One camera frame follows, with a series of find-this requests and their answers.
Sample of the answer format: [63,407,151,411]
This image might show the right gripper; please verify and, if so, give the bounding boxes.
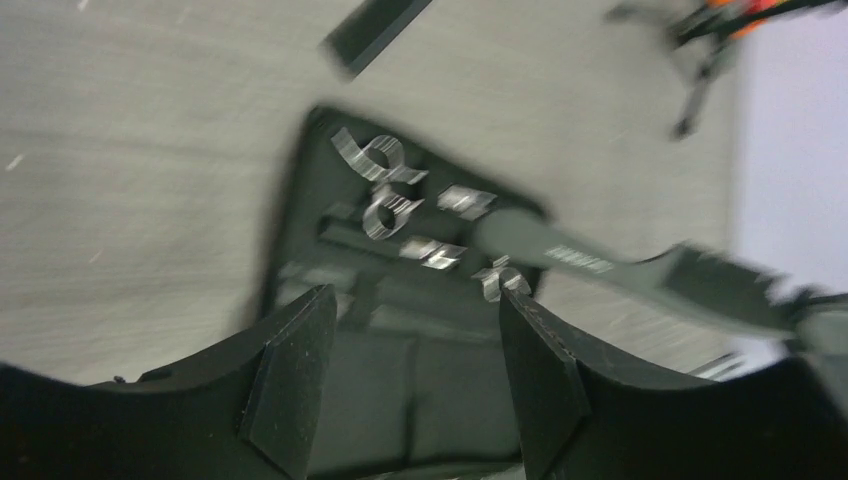
[781,291,847,398]

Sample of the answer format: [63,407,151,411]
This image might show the silver scissors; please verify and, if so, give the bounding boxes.
[398,236,533,303]
[330,128,497,240]

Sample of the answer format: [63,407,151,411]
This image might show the orange curved toy piece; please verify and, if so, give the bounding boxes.
[705,0,783,39]

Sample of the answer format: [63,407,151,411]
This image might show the black zip tool case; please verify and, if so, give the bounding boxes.
[258,103,549,479]

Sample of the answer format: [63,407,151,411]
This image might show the black flat comb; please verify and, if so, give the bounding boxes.
[322,0,431,80]

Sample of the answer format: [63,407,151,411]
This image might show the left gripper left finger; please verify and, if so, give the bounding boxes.
[1,285,337,479]

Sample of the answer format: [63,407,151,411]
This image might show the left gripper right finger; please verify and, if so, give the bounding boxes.
[499,292,847,479]

